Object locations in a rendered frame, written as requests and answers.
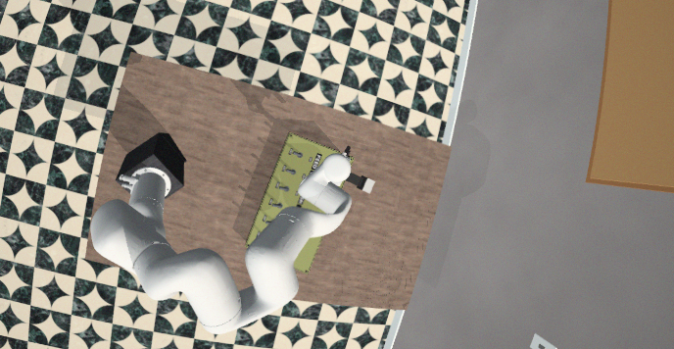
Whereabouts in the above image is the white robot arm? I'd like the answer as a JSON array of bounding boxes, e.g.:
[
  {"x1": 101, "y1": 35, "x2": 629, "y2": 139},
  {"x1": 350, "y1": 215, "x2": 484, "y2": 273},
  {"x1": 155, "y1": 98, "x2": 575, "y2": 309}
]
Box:
[{"x1": 90, "y1": 152, "x2": 374, "y2": 334}]

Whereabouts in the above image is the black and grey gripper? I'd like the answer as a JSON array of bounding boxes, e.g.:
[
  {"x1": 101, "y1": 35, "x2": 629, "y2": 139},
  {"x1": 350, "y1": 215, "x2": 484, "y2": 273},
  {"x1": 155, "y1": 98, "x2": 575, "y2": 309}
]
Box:
[{"x1": 331, "y1": 146, "x2": 351, "y2": 186}]

